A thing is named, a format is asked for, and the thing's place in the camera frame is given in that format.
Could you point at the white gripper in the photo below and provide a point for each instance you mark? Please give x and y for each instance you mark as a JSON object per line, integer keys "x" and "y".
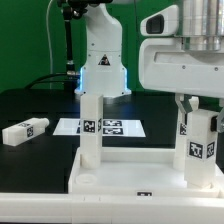
{"x": 164, "y": 66}

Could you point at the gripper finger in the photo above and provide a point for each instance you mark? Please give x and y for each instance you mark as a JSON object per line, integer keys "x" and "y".
{"x": 220, "y": 121}

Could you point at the white desk top tray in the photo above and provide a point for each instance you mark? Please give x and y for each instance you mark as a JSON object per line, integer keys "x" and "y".
{"x": 138, "y": 172}

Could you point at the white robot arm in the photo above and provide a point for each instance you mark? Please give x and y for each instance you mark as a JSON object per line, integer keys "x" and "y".
{"x": 198, "y": 23}

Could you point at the paper sheet with markers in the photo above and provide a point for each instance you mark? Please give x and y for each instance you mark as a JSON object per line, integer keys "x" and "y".
{"x": 111, "y": 127}

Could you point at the white front fence bar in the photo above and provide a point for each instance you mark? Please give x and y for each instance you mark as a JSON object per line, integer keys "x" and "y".
{"x": 72, "y": 209}

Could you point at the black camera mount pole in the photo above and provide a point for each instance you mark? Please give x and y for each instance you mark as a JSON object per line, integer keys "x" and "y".
{"x": 70, "y": 9}

